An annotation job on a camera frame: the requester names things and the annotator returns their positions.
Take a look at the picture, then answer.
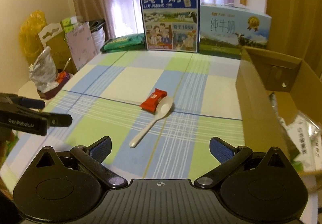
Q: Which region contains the pink paper bag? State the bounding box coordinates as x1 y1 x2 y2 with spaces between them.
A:
65 22 97 71

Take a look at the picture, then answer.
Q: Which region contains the yellow plastic bag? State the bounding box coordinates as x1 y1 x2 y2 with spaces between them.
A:
18 10 47 65

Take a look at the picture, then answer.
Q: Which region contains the red candy packet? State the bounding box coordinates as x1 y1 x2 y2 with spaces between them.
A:
140 88 168 113

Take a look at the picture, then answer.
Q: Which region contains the brown wooden door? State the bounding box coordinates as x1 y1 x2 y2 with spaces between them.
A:
266 0 321 76

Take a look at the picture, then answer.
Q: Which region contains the white spoon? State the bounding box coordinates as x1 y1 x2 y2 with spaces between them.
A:
129 96 173 148

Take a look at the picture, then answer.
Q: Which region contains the brown cardboard box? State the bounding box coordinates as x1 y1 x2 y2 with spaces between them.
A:
235 47 321 158

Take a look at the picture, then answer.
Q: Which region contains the light blue milk carton box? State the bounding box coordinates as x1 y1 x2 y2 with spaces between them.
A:
199 3 271 59

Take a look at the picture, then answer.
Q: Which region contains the dark red tissue box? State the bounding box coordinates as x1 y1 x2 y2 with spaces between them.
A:
37 71 73 100

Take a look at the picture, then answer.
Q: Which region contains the green plastic package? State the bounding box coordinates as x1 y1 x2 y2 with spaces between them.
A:
100 33 145 53

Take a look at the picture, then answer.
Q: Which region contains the silver foil bag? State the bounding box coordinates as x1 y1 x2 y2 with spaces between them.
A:
269 91 322 172

